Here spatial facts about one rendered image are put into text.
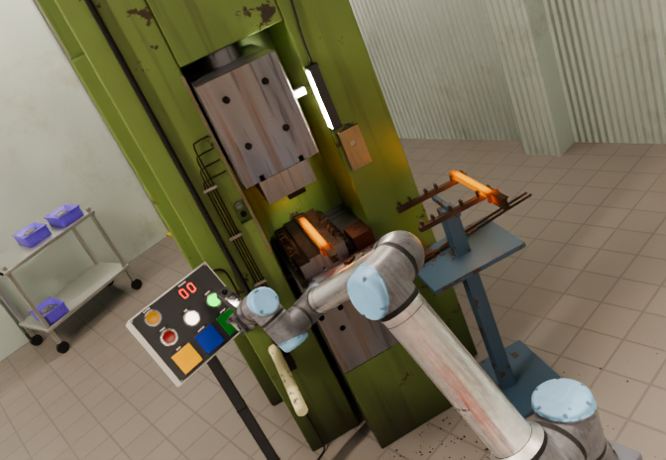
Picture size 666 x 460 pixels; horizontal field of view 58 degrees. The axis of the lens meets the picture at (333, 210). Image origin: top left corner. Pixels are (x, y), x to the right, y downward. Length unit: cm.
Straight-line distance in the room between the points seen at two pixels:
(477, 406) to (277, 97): 124
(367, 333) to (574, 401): 109
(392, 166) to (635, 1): 219
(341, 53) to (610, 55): 243
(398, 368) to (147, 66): 158
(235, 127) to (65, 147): 380
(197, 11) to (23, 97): 367
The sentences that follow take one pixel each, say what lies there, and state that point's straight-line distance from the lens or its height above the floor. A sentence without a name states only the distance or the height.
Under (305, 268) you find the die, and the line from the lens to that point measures 237.
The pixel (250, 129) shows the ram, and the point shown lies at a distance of 215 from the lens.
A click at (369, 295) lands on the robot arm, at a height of 135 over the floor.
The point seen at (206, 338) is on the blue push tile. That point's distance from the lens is 217.
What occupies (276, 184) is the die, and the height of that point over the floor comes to 133.
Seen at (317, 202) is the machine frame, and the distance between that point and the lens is 282.
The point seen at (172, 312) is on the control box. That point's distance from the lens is 218.
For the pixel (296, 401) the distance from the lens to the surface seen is 232.
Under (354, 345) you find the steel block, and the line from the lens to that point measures 253.
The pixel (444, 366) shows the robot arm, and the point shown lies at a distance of 143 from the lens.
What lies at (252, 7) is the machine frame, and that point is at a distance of 226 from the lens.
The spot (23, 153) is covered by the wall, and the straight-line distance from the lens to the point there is 575.
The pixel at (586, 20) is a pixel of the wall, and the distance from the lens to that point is 439.
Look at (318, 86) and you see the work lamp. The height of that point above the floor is 156.
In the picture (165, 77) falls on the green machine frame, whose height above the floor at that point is 182.
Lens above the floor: 209
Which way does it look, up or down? 25 degrees down
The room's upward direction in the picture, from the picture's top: 24 degrees counter-clockwise
